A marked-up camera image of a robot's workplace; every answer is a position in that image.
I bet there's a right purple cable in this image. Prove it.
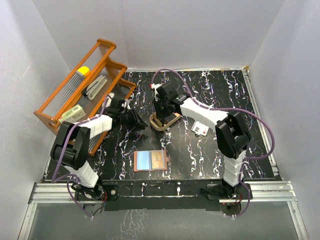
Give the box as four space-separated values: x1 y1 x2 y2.
149 68 276 217

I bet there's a beige oval tray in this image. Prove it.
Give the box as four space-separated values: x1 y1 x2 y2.
149 112 182 132

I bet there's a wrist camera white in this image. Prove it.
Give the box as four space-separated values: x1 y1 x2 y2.
121 99 131 111
150 83 162 101

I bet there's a white printed paper packet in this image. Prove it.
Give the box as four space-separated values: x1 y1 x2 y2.
191 121 209 136

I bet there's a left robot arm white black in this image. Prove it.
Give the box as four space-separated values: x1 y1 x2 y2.
50 93 148 200

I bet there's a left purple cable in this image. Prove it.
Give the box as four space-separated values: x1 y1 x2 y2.
51 94 112 218

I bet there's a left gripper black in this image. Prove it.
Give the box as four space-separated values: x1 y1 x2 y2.
118 108 148 132

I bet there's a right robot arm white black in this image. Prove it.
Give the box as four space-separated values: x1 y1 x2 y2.
150 83 251 199

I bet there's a yellow grey eraser block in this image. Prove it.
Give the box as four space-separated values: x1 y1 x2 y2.
76 66 91 78

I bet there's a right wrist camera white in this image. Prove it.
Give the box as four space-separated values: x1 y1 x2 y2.
150 83 162 101

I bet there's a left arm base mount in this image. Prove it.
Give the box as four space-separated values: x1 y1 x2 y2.
71 183 119 217

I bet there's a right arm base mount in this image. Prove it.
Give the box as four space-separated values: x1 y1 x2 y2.
199 182 253 211

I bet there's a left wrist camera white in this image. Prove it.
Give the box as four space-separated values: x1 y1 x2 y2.
121 99 131 111

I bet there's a grey black stapler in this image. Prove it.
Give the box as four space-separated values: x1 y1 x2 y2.
81 75 107 100

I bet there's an orange wooden shelf rack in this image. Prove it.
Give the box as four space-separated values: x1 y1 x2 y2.
33 38 137 157

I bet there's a purple cable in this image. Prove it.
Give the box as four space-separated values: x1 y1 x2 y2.
51 94 112 218
149 68 276 217

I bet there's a small white stapler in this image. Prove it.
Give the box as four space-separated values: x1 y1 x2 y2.
102 93 115 110

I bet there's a green white staples box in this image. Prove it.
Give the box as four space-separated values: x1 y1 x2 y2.
59 104 86 123

